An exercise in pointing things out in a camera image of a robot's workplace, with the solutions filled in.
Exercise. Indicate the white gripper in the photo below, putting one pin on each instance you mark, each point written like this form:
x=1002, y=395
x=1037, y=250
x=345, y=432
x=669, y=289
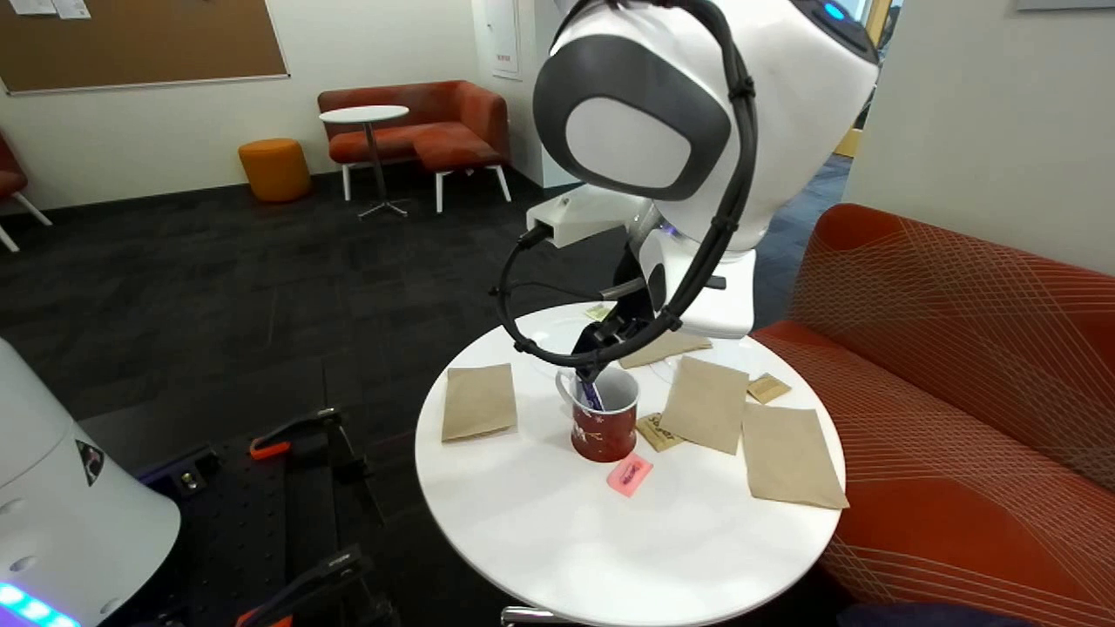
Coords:
x=682, y=270

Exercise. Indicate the blue marker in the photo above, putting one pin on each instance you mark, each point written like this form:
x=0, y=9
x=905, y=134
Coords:
x=590, y=391

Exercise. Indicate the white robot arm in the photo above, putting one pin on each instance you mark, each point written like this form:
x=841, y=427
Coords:
x=689, y=128

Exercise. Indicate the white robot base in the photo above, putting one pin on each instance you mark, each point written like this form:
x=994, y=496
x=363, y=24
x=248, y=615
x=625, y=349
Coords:
x=76, y=533

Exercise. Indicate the brown napkin at back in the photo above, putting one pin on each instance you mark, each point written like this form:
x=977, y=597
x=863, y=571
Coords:
x=663, y=349

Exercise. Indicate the brown napkin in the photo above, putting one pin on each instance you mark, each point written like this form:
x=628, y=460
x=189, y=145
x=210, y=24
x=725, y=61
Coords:
x=663, y=349
x=706, y=406
x=788, y=460
x=479, y=402

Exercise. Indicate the red ceramic mug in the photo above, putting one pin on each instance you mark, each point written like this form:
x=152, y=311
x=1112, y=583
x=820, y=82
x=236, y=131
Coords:
x=604, y=432

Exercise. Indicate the brown napkin middle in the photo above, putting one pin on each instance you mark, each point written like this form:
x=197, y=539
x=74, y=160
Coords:
x=706, y=406

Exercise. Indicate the small tan packet near mug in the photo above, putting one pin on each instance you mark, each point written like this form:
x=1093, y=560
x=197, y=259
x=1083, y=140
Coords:
x=653, y=432

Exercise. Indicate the small tan packet right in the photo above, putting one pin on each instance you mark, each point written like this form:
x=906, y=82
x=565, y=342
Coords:
x=763, y=388

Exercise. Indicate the pink sticky note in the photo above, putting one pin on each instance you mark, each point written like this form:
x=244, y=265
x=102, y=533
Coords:
x=625, y=478

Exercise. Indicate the brown napkin far left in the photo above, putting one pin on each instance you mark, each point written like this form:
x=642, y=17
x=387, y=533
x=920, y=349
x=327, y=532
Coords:
x=479, y=402

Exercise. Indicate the brown napkin right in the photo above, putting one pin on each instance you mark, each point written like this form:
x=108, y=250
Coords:
x=788, y=460

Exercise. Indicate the red sofa in background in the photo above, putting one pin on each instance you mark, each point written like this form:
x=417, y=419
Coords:
x=446, y=128

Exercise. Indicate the small round white side table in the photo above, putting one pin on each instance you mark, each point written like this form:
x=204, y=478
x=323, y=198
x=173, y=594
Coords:
x=367, y=121

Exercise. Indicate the orange sofa near table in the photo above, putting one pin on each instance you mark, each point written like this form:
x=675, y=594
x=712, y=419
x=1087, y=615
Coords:
x=974, y=391

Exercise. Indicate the orange round ottoman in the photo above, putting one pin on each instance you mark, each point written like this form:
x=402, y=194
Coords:
x=275, y=168

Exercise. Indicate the black cart with clamps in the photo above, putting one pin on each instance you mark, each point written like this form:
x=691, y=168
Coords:
x=272, y=506

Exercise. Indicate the cork bulletin board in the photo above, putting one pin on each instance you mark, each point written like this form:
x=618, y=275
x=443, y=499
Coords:
x=111, y=45

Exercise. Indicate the red chair at left edge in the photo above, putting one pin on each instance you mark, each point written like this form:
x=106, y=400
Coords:
x=10, y=186

